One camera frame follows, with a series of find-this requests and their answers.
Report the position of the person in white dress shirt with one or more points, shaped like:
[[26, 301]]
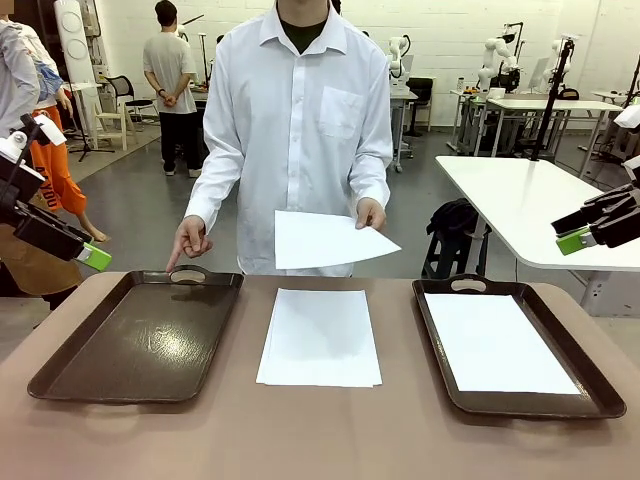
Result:
[[280, 125]]

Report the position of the person's left forearm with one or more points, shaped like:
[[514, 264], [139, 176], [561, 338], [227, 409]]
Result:
[[372, 175]]

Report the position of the person in orange trousers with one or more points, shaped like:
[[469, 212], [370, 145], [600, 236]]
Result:
[[55, 170]]

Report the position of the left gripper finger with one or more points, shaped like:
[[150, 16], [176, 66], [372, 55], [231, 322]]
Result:
[[96, 258], [55, 226]]

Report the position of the black padded chair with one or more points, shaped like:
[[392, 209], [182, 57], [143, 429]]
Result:
[[422, 95]]

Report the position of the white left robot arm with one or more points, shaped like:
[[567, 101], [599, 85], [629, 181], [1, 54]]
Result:
[[9, 146]]

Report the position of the long white workbench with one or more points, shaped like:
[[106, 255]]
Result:
[[550, 104]]

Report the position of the black backpack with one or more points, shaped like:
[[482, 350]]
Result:
[[450, 220]]

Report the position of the black office chair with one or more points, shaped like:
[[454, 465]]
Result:
[[120, 87]]

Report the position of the person in grey-blue shirt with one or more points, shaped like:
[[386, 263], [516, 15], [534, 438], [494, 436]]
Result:
[[15, 80]]

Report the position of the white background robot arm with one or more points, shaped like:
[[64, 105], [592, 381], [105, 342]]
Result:
[[492, 60], [559, 60], [397, 55]]

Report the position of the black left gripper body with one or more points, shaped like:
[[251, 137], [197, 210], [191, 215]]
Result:
[[17, 185]]

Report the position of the large white table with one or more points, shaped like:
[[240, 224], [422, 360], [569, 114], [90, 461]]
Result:
[[525, 200]]

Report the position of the beige wooden folding chair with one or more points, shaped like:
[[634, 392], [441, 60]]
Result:
[[117, 120]]

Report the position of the man in grey T-shirt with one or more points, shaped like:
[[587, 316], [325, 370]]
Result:
[[167, 70]]

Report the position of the black stand pole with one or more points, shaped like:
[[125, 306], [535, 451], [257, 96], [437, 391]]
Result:
[[552, 100]]

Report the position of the person's right hand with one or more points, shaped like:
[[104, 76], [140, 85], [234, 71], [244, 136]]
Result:
[[192, 237]]

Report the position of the dark brown plastic tray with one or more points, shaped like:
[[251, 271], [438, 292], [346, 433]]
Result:
[[525, 405], [125, 350]]

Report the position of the white standing air conditioner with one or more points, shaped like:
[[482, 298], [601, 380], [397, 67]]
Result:
[[75, 50]]

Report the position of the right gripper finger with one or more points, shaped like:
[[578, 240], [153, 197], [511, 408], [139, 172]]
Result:
[[575, 241], [610, 205]]

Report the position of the white A4 paper sheet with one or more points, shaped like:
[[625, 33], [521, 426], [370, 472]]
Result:
[[500, 345], [320, 340], [320, 240]]

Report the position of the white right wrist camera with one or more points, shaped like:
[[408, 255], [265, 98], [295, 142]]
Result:
[[627, 117]]

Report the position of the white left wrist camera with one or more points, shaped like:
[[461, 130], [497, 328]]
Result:
[[50, 131]]

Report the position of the dark grey stool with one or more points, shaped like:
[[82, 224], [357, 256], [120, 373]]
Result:
[[445, 260]]

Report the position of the person's left hand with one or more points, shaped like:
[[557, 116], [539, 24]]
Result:
[[372, 212]]

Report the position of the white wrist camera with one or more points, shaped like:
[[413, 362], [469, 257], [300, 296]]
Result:
[[50, 131], [627, 117]]

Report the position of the person's right forearm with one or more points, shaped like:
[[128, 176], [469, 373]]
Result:
[[215, 185]]

